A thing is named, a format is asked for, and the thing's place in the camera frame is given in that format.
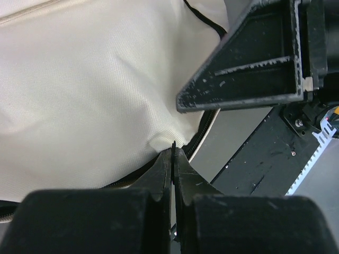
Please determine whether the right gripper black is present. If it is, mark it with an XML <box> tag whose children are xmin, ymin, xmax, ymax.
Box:
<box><xmin>176</xmin><ymin>1</ymin><xmax>338</xmax><ymax>113</ymax></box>

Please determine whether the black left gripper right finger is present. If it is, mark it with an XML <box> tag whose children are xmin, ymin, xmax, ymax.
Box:
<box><xmin>173</xmin><ymin>148</ymin><xmax>338</xmax><ymax>253</ymax></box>

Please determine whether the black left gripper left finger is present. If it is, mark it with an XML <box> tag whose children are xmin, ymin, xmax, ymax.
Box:
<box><xmin>1</xmin><ymin>150</ymin><xmax>172</xmax><ymax>253</ymax></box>

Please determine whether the beige canvas backpack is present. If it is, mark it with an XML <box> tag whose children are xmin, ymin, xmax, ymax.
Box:
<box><xmin>0</xmin><ymin>0</ymin><xmax>228</xmax><ymax>225</ymax></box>

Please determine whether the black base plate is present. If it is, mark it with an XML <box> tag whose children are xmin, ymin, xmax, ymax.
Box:
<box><xmin>210</xmin><ymin>100</ymin><xmax>339</xmax><ymax>196</ymax></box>

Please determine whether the grey cable duct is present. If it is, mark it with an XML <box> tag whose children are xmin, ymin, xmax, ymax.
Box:
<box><xmin>285</xmin><ymin>118</ymin><xmax>336</xmax><ymax>196</ymax></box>

